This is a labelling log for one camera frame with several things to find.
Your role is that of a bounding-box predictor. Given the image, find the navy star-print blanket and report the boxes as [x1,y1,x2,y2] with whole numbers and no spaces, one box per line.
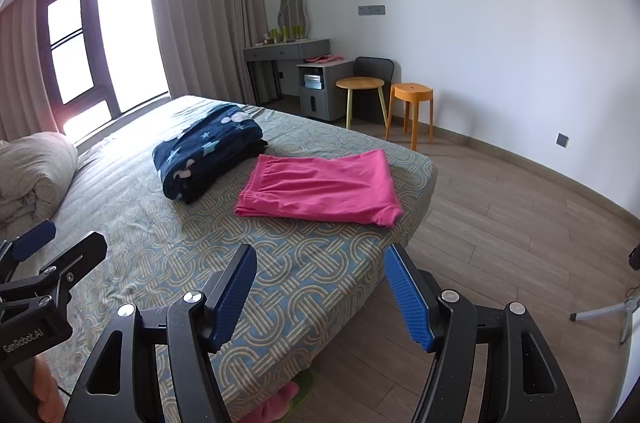
[151,103,270,205]

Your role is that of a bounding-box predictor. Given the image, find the pink slipper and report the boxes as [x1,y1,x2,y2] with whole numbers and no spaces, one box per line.
[244,382,302,423]

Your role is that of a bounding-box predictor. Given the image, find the round wooden side table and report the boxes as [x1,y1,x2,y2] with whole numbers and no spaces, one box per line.
[334,76,389,130]

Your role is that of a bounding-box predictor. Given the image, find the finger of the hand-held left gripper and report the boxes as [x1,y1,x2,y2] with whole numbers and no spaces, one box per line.
[0,219,57,285]
[0,230,109,313]

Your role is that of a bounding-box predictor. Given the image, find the white tripod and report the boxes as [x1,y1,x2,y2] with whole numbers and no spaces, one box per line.
[569,242,640,347]

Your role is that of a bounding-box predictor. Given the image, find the beige quilt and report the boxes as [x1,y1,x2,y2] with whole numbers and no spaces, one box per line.
[0,132,80,227]

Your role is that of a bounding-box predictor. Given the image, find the pink pants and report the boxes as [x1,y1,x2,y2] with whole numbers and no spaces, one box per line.
[235,149,405,229]

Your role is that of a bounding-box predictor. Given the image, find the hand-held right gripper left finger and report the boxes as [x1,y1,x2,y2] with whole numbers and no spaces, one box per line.
[65,244,258,423]

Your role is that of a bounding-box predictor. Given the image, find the beige curtain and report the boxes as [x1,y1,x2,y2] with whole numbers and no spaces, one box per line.
[0,0,67,144]
[145,0,274,106]

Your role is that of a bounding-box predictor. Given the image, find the dark grey chair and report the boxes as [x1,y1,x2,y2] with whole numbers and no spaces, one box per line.
[352,56,396,124]

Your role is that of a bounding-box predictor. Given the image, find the dark-framed window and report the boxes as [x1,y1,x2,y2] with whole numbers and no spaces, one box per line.
[35,0,172,150]

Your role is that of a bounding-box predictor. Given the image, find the wavy-framed mirror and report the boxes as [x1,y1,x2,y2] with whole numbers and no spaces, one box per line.
[278,0,311,41]

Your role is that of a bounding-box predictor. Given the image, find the orange stool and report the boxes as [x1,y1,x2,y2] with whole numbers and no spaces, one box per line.
[384,82,435,152]

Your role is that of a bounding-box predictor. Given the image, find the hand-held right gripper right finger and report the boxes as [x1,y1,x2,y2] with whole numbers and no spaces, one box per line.
[384,244,584,423]

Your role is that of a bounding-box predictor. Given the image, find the grey bedside cabinet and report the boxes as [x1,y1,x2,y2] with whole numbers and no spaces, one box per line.
[296,58,356,122]

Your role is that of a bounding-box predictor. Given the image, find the grey dressing table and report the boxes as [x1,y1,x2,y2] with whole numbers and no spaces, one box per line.
[243,38,331,106]

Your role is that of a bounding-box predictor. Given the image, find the bed with patterned sheet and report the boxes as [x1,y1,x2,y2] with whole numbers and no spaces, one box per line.
[0,95,439,410]

